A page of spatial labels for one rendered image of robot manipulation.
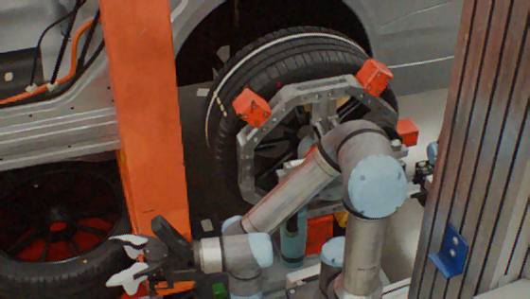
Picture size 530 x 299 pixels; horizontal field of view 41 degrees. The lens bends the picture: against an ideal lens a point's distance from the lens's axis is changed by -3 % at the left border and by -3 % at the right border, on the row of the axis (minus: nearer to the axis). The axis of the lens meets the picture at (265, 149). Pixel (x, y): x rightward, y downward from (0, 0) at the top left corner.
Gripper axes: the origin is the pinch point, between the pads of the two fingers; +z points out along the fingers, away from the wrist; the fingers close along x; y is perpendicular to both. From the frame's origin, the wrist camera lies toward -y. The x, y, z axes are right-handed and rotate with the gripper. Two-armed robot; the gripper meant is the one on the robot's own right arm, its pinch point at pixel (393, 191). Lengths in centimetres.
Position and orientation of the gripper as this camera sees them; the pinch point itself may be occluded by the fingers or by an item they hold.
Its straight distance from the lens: 231.6
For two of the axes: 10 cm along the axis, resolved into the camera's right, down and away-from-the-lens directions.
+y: 0.0, -7.8, -6.3
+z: -9.5, 1.9, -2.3
